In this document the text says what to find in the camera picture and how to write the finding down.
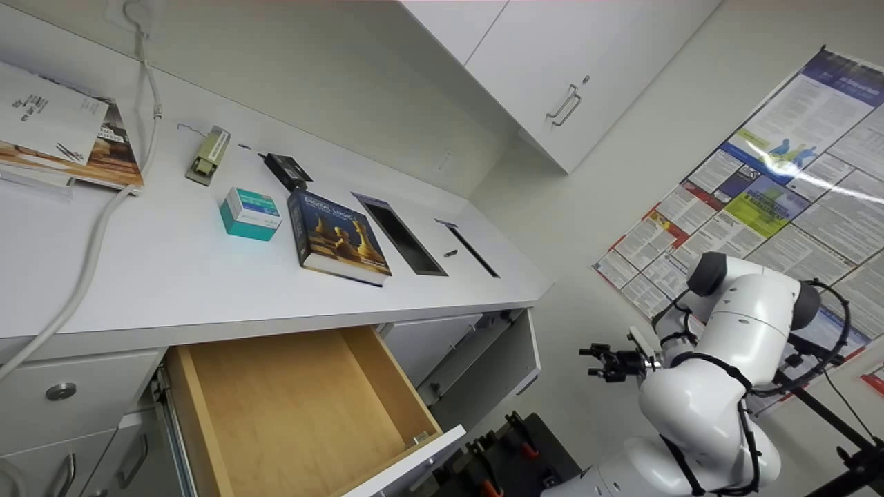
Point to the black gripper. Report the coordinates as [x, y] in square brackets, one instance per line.
[626, 362]

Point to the white upper door with lock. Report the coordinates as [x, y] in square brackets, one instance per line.
[638, 72]

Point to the open wooden drawer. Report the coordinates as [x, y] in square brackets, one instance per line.
[295, 405]

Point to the white upper cabinet door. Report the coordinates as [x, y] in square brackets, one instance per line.
[535, 46]
[452, 19]

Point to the white lower cabinet front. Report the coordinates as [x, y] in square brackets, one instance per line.
[158, 471]
[23, 471]

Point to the dark hardcover book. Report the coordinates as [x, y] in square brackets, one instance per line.
[339, 235]

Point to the small black device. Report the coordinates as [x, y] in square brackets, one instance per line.
[285, 173]

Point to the teal and white box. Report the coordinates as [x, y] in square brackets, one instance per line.
[249, 215]

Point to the beige stapler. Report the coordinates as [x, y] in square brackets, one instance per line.
[208, 155]

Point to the white drawer front with lock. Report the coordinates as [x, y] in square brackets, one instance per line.
[111, 389]

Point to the white booklet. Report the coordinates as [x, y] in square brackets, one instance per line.
[45, 112]

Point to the red and white wall sign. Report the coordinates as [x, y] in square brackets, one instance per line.
[874, 380]

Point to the black camera tripod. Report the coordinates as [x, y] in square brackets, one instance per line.
[865, 458]

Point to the large printed wall poster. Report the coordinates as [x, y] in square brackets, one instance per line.
[812, 139]

